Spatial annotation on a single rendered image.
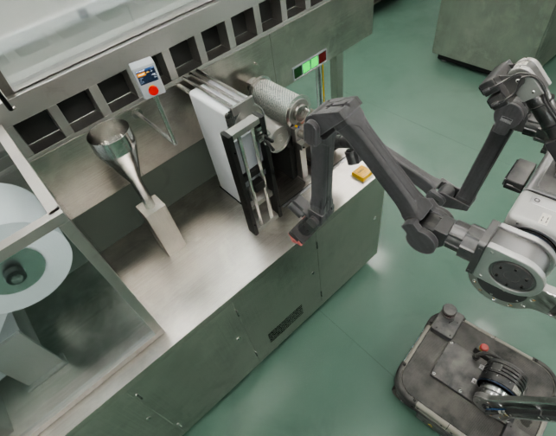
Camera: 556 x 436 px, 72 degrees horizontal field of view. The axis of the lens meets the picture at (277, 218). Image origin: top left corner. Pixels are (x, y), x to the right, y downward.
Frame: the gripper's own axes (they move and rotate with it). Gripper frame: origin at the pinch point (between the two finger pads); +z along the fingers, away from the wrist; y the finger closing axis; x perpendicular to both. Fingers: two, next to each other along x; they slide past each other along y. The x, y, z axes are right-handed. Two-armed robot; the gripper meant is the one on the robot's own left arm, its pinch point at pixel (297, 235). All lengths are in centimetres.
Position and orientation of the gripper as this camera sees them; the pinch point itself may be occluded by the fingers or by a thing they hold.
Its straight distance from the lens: 148.1
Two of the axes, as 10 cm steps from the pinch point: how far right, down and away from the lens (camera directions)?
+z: -2.6, 3.4, 9.0
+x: 7.2, 6.9, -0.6
